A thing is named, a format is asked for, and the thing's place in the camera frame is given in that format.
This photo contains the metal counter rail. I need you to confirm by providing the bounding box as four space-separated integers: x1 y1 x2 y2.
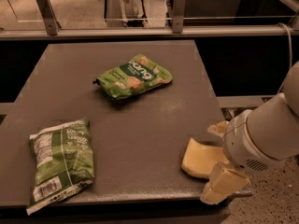
0 25 299 41

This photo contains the green white snack bag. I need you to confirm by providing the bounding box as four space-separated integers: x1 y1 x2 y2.
26 118 94 215

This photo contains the left metal rail bracket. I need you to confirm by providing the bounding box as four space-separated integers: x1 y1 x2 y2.
36 0 59 35

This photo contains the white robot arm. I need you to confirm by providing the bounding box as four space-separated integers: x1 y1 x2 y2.
200 62 299 204

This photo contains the green rice chip bag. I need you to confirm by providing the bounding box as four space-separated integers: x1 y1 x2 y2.
93 53 173 100

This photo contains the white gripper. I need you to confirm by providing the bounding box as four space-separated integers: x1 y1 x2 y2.
200 110 284 204

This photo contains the right metal rail bracket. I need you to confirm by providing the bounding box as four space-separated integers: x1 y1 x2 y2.
172 0 186 34

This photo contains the yellow sponge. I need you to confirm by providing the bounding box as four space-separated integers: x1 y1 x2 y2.
181 138 229 179

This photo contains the metal rail bracket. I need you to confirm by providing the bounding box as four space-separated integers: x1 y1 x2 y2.
172 0 186 34
36 0 59 35

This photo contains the white cable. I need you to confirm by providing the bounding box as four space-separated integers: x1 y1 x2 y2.
275 21 294 95

